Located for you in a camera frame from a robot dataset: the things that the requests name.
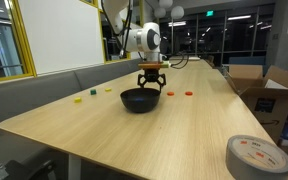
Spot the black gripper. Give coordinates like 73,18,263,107
136,68,168,93

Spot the black bowl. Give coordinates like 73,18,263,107
119,87,161,114

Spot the long wooden table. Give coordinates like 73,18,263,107
168,55,212,63

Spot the yellow framed window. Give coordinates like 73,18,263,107
0,0,38,85
80,0,132,64

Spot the wooden chair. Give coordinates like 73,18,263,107
205,54,216,68

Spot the white globe pendant lamp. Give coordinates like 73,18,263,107
153,7,167,19
169,5,186,20
157,0,174,9

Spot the blue sofa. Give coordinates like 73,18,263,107
228,55,267,66

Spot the white board panel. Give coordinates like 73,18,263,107
17,0,106,77

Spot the white table leg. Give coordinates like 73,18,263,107
67,153,82,180

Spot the grey bench sofa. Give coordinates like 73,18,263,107
0,56,160,180

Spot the white paper sheet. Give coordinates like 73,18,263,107
263,78,288,90

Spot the large open cardboard box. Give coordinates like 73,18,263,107
226,64,288,144

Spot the wooden camera mount plate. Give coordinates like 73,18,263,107
137,61,170,70

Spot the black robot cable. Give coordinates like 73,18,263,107
168,49,190,70

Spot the grey duct tape roll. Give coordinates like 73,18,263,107
225,134,288,180

